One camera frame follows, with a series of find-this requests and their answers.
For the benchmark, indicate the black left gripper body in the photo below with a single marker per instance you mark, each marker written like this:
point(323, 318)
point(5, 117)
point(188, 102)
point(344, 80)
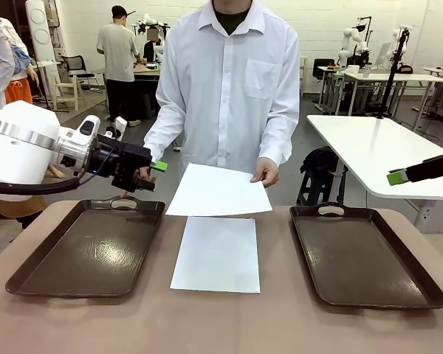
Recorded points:
point(122, 158)

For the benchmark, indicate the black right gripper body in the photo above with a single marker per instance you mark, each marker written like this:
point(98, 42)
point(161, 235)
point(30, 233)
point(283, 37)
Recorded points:
point(435, 169)

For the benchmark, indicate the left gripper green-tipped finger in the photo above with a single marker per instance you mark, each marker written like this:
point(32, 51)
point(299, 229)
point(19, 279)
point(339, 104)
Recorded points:
point(159, 165)
point(145, 185)

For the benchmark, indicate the white A4 paper sheet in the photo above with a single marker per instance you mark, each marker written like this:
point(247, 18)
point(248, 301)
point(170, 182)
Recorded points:
point(214, 191)

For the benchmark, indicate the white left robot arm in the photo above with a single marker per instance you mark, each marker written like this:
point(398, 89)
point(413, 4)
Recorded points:
point(18, 144)

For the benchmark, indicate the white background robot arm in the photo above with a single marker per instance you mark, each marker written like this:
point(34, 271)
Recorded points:
point(345, 48)
point(395, 37)

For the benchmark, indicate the person's right forearm white sleeve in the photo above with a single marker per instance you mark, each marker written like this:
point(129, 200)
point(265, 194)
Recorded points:
point(160, 132)

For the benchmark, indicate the person's left forearm white sleeve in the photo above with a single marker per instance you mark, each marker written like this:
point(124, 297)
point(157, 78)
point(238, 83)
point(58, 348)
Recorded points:
point(280, 140)

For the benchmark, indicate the person's right hand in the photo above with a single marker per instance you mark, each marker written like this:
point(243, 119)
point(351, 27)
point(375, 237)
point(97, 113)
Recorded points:
point(144, 173)

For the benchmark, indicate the person's left hand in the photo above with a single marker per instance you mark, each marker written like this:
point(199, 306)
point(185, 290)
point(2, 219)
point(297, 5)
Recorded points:
point(267, 173)

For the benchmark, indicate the white desk with legs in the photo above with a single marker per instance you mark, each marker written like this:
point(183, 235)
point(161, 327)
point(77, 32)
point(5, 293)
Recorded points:
point(373, 147)

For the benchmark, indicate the black backpack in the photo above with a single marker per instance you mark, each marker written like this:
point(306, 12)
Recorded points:
point(319, 160)

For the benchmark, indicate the black stool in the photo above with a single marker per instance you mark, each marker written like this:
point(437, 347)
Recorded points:
point(314, 190)

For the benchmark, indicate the white wooden chair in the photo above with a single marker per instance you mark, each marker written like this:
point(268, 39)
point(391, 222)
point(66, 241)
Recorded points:
point(75, 88)

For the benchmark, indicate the brown plastic serving tray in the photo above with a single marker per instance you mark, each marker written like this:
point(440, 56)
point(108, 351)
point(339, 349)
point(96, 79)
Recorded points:
point(358, 258)
point(88, 250)

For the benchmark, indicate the long white background table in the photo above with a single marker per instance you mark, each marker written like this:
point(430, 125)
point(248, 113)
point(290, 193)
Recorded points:
point(409, 77)

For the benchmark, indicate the person in white shirt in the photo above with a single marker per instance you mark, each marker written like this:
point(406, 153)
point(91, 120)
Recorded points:
point(221, 92)

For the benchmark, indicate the black tripod stand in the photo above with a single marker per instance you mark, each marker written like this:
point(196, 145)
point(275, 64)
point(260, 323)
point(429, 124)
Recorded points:
point(391, 79)

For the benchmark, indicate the white A4 paper stack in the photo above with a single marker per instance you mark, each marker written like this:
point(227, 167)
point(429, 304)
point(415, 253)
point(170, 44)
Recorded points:
point(216, 258)

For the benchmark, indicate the black mesh office chair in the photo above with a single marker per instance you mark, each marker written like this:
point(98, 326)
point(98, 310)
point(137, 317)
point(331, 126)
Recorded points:
point(74, 64)

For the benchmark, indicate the patterned paper cup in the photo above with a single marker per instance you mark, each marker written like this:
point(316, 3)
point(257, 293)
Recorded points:
point(366, 72)

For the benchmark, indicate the man in grey t-shirt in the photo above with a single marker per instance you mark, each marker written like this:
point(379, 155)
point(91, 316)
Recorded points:
point(116, 48)

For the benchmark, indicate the seated person in black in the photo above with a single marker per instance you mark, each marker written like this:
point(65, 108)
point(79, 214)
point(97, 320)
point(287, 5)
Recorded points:
point(151, 49)

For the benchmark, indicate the bystander in orange shorts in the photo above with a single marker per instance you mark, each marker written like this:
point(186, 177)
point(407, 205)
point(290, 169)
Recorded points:
point(18, 90)

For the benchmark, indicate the black background chair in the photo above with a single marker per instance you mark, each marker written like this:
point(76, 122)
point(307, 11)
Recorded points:
point(323, 64)

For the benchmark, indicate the white tower air conditioner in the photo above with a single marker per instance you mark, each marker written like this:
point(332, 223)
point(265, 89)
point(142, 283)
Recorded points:
point(40, 33)

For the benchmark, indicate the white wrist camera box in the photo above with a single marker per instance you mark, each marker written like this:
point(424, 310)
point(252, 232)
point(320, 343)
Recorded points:
point(121, 125)

